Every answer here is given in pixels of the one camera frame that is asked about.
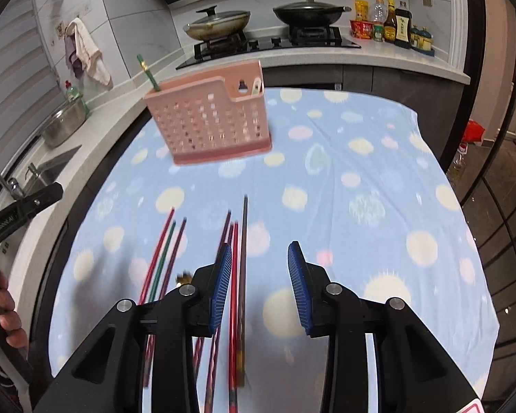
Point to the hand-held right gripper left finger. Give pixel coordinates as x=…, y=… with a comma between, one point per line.
x=222, y=292

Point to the red instant noodle cup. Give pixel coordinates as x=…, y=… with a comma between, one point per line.
x=362, y=29

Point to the white pink-trimmed towel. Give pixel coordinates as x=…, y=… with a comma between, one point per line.
x=90, y=51

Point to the chrome faucet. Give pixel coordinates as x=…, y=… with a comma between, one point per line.
x=6, y=180

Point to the dark red chopstick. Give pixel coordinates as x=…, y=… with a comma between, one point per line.
x=176, y=245
x=225, y=228

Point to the pink perforated utensil basket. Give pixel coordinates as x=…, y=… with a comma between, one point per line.
x=206, y=124

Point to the stainless steel sink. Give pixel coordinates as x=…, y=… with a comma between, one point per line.
x=53, y=165

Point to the blue seasoning jar set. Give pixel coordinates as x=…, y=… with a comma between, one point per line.
x=423, y=41

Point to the green dish soap bottle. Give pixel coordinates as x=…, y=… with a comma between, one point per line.
x=75, y=94

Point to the glass lid with grey knob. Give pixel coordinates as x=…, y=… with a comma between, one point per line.
x=309, y=3

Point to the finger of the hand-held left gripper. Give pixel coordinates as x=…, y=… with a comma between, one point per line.
x=30, y=206

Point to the red plastic bag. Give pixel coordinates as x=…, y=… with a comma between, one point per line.
x=473, y=132

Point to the glass lid with black knob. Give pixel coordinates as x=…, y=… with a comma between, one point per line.
x=213, y=18

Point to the dark brown chopstick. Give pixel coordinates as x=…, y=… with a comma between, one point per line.
x=244, y=266

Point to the black gas stove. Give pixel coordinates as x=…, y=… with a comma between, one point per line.
x=279, y=47

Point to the dark soy sauce bottle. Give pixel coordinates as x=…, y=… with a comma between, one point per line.
x=403, y=28

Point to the green chopstick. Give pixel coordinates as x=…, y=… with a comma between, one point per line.
x=148, y=73
x=165, y=251

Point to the striped window blind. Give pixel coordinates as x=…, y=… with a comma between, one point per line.
x=13, y=94

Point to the stainless steel colander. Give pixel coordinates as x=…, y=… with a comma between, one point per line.
x=62, y=127

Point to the purple cloth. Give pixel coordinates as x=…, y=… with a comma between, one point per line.
x=73, y=58

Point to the person's left hand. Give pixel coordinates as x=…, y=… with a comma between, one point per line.
x=9, y=309

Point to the blue dotted cloth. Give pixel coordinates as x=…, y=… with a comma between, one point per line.
x=348, y=206

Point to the clear plastic bottle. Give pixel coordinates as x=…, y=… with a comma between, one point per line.
x=379, y=10

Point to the cooking oil bottle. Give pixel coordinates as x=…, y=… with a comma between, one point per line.
x=458, y=165

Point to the yellow seasoning packet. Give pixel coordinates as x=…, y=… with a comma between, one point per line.
x=361, y=10

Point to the black wok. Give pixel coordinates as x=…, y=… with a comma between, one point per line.
x=311, y=17

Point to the beige wok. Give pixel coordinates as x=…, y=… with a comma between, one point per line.
x=219, y=32

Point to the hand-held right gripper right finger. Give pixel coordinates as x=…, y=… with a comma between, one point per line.
x=299, y=292

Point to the brown bottle with yellow label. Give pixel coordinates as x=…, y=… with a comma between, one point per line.
x=389, y=26

